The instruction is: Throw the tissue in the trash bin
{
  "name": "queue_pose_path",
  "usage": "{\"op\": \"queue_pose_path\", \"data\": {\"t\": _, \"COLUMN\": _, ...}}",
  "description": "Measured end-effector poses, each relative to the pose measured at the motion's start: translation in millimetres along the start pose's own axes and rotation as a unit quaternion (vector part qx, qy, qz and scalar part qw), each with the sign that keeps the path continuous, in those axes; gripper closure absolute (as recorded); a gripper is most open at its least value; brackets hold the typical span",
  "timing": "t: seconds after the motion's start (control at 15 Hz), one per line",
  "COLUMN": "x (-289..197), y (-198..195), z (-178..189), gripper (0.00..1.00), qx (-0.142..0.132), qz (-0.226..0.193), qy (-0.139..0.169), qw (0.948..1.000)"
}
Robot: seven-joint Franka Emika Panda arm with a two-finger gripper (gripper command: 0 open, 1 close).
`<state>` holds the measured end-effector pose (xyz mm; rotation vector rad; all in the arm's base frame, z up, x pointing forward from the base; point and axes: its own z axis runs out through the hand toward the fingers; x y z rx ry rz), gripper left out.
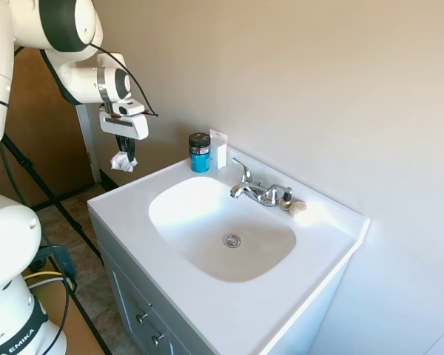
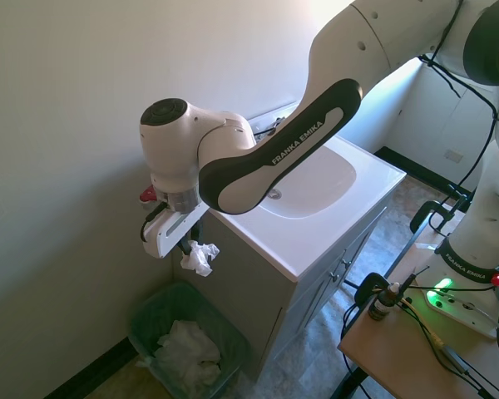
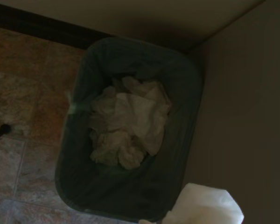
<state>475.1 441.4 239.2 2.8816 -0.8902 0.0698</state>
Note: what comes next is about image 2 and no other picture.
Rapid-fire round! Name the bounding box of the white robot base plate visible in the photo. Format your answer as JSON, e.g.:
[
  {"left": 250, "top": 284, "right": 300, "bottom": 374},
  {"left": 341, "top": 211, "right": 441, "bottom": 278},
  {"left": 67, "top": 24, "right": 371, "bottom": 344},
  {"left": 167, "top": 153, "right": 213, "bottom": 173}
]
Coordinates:
[{"left": 424, "top": 285, "right": 499, "bottom": 339}]

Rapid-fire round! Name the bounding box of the yellow cable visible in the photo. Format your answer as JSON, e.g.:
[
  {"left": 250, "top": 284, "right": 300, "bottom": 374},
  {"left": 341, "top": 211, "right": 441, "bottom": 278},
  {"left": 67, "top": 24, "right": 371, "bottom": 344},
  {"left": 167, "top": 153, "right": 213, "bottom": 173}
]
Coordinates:
[{"left": 398, "top": 295, "right": 447, "bottom": 351}]

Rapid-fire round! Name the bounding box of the chrome faucet spout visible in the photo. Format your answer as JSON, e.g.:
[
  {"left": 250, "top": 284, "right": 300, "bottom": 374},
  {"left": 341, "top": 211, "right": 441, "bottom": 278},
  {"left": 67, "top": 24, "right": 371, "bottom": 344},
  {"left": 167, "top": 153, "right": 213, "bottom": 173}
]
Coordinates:
[{"left": 254, "top": 117, "right": 285, "bottom": 138}]

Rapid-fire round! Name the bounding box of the green plastic trash bin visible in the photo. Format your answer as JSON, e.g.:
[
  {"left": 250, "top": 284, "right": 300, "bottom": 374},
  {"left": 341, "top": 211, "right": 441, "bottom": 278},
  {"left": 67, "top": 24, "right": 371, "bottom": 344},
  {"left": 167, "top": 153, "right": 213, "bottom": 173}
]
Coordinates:
[{"left": 127, "top": 280, "right": 250, "bottom": 399}]

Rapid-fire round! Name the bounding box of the dark dropper bottle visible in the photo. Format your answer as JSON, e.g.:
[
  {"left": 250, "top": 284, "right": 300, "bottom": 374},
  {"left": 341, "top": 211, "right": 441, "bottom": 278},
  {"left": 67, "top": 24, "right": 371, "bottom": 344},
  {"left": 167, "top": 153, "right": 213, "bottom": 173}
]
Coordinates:
[{"left": 368, "top": 282, "right": 402, "bottom": 321}]

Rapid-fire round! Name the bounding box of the black table cable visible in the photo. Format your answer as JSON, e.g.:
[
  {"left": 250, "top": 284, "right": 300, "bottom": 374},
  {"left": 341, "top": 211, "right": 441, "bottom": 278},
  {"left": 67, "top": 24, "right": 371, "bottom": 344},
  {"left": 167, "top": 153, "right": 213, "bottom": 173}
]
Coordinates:
[{"left": 439, "top": 343, "right": 499, "bottom": 399}]

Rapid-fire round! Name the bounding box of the grey vanity cabinet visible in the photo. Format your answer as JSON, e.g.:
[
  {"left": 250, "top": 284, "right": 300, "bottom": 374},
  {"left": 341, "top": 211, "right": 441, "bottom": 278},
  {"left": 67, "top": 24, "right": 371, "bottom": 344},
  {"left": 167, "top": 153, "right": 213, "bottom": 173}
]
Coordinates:
[{"left": 199, "top": 178, "right": 408, "bottom": 377}]

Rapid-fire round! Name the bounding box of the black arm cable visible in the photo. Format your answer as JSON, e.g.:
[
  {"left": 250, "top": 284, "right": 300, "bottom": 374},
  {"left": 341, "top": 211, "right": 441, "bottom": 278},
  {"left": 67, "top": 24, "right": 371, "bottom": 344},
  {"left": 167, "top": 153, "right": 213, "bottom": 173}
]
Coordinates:
[{"left": 417, "top": 0, "right": 499, "bottom": 201}]

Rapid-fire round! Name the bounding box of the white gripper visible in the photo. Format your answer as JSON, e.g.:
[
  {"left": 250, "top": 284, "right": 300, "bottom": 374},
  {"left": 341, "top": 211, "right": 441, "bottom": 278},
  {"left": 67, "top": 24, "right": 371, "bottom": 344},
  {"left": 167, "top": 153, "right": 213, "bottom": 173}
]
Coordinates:
[{"left": 142, "top": 203, "right": 210, "bottom": 260}]

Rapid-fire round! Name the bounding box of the white ceramic sink basin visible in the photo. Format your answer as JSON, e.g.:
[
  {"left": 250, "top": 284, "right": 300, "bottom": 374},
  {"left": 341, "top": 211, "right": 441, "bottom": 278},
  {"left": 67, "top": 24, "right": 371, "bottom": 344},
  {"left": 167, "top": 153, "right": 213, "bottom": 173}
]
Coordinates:
[{"left": 207, "top": 135, "right": 408, "bottom": 284}]

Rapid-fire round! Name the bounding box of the black table clamp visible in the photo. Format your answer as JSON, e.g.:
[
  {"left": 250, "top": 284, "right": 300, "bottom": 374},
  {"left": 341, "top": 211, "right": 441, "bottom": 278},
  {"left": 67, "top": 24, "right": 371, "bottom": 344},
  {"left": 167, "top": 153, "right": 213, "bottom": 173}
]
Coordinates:
[
  {"left": 353, "top": 272, "right": 390, "bottom": 309},
  {"left": 410, "top": 198, "right": 459, "bottom": 239}
]

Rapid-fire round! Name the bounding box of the black baseboard strip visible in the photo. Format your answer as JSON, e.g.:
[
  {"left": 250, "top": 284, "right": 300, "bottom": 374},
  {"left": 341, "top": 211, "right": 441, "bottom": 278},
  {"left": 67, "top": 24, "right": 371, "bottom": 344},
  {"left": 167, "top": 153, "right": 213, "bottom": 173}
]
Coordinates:
[
  {"left": 41, "top": 335, "right": 139, "bottom": 399},
  {"left": 373, "top": 145, "right": 476, "bottom": 196}
]

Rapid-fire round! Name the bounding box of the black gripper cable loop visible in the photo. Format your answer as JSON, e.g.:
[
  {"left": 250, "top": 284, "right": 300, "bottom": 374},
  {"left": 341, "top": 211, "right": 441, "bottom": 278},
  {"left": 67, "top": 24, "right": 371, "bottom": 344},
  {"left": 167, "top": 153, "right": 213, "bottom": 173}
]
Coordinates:
[{"left": 140, "top": 202, "right": 168, "bottom": 243}]

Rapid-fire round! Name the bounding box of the white tissue pile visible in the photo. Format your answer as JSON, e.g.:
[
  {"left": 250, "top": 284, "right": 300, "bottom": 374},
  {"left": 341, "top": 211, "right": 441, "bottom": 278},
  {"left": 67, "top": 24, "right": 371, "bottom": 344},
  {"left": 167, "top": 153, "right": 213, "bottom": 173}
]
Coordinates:
[{"left": 136, "top": 318, "right": 224, "bottom": 390}]

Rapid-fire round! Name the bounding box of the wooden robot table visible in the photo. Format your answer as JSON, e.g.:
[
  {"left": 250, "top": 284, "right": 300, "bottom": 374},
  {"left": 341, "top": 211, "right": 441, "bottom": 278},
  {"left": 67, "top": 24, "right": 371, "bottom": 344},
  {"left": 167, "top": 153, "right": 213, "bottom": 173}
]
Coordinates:
[{"left": 337, "top": 226, "right": 499, "bottom": 399}]

